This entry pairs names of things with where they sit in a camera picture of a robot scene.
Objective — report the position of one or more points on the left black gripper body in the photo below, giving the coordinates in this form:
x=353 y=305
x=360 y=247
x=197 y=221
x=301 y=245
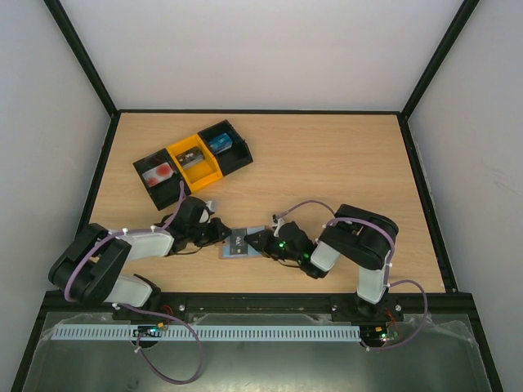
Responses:
x=205 y=237

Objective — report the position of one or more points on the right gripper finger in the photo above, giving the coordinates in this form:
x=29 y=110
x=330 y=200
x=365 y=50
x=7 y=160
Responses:
x=259 y=236
x=257 y=247

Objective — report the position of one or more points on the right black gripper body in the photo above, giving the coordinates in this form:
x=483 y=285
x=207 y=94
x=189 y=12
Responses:
x=272 y=242

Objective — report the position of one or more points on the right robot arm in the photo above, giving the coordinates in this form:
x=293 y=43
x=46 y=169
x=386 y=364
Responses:
x=366 y=238

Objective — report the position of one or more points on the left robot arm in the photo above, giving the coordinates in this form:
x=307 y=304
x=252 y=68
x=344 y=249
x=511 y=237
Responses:
x=89 y=271

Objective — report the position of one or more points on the white red card stack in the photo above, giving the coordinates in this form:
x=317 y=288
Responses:
x=157 y=175

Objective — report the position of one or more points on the black VIP card stack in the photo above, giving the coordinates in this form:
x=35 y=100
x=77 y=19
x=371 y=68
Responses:
x=190 y=157

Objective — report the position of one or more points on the blue card stack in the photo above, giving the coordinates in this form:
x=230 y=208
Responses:
x=220 y=143

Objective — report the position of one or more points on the left black bin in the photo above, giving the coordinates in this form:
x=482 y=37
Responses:
x=168 y=192

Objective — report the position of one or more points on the black bin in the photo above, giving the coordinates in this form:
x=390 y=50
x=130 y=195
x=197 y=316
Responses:
x=235 y=158
x=168 y=192

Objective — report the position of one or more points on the yellow middle bin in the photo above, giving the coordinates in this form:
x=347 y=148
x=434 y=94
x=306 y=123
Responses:
x=202 y=174

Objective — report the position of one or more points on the right black bin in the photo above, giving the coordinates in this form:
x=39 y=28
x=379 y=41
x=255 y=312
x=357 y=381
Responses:
x=235 y=158

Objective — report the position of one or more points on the grey metal front plate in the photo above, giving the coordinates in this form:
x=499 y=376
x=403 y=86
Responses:
x=421 y=355

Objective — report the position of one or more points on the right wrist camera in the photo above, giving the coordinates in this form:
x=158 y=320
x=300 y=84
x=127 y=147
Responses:
x=277 y=223

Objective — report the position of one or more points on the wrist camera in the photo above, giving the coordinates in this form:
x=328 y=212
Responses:
x=209 y=210
x=277 y=223

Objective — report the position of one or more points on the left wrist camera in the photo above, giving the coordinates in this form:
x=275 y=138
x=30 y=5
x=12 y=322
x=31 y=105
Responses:
x=209 y=210

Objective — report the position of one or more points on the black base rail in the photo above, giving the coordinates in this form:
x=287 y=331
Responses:
x=338 y=307

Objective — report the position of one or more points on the black enclosure frame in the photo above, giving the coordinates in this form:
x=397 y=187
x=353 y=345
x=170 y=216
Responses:
x=456 y=26

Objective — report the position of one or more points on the light blue cable duct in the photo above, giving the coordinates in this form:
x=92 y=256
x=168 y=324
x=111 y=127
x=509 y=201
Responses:
x=106 y=332

